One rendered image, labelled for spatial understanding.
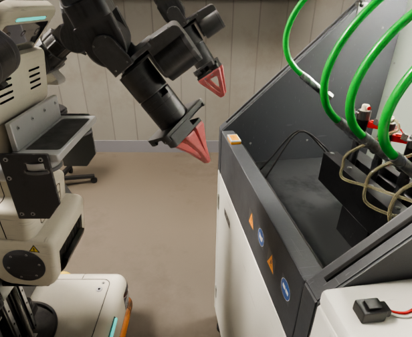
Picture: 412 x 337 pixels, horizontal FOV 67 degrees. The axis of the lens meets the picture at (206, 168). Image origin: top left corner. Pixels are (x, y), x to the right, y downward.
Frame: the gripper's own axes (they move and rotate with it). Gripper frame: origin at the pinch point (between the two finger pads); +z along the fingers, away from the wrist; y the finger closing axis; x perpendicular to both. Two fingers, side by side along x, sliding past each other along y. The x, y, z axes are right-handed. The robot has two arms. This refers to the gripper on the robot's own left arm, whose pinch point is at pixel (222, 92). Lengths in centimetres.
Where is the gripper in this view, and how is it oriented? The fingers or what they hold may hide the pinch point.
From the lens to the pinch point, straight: 92.9
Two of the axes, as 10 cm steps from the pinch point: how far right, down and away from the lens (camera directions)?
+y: 1.5, -4.0, 9.0
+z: 5.3, 8.0, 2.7
